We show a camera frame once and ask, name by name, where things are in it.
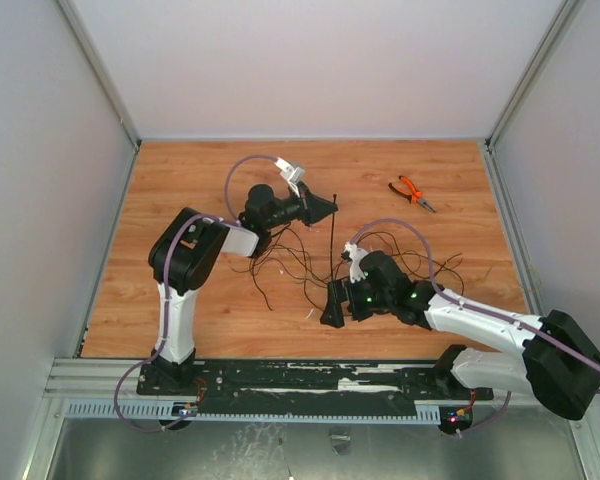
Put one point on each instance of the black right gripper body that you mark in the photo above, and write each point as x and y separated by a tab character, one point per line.
348	299

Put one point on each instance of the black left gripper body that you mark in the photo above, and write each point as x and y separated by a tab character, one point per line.
301	202

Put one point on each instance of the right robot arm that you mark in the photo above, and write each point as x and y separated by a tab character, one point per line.
547	357

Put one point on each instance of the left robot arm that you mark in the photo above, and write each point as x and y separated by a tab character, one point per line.
185	254

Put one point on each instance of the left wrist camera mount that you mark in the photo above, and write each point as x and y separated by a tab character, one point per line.
291	172

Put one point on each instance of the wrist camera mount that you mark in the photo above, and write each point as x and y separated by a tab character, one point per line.
291	172
354	255

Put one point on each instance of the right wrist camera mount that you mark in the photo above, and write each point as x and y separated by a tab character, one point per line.
354	255

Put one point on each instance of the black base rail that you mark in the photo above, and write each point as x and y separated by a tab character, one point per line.
306	388

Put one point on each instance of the orange handled pliers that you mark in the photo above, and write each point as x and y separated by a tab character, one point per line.
408	190

